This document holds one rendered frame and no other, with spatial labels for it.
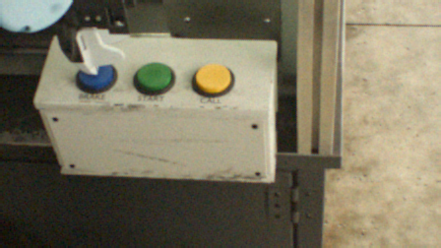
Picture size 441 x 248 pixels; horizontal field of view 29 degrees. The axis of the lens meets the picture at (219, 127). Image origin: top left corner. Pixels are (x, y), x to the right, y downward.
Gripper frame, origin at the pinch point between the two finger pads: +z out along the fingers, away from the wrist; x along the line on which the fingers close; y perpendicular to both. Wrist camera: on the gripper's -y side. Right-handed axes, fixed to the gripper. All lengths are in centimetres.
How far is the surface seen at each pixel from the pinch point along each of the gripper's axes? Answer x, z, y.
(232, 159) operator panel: -3.7, 12.7, 16.7
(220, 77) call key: -0.1, 1.4, 15.6
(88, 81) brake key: -1.4, 1.4, 0.1
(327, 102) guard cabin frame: 1.2, 6.9, 28.0
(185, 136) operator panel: -3.7, 8.3, 11.3
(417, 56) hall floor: 90, 92, 51
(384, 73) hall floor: 83, 92, 43
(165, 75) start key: -0.1, 1.4, 9.2
